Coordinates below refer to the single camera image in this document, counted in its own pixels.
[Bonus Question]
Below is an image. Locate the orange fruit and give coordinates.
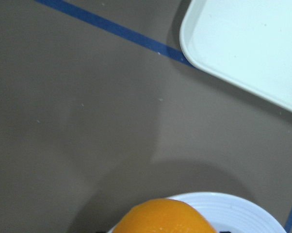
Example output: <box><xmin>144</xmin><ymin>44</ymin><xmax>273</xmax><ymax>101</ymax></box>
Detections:
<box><xmin>113</xmin><ymin>199</ymin><xmax>216</xmax><ymax>233</ymax></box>

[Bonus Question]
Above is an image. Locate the white round plate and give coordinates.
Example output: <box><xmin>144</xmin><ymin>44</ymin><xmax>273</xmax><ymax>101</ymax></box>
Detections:
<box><xmin>106</xmin><ymin>192</ymin><xmax>289</xmax><ymax>233</ymax></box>

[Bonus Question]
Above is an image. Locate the white rectangular tray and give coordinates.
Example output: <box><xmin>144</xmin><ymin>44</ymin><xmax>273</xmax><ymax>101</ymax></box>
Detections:
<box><xmin>179</xmin><ymin>0</ymin><xmax>292</xmax><ymax>112</ymax></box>

